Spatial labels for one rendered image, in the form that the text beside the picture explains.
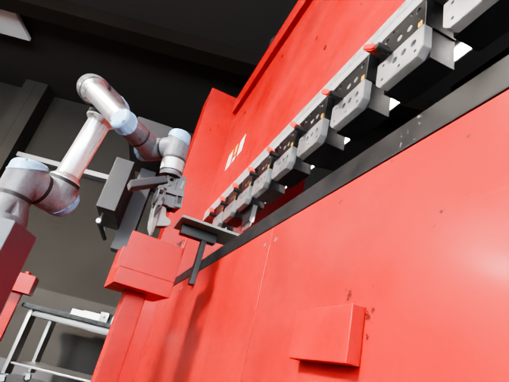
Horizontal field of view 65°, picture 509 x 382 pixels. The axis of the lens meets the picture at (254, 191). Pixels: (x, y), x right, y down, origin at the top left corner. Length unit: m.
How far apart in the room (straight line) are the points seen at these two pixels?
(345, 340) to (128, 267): 0.77
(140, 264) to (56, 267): 4.26
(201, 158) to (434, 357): 2.37
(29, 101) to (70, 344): 3.18
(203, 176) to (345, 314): 2.19
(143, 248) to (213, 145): 1.66
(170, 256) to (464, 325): 0.92
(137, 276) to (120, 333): 0.17
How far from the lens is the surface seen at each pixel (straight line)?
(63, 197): 1.58
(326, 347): 0.55
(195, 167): 2.65
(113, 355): 1.23
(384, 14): 1.18
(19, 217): 1.47
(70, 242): 5.46
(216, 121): 2.84
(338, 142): 1.20
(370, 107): 1.04
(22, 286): 3.12
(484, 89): 0.52
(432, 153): 0.53
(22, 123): 6.05
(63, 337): 5.24
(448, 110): 0.54
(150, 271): 1.18
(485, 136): 0.48
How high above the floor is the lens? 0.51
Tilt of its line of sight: 25 degrees up
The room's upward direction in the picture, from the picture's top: 14 degrees clockwise
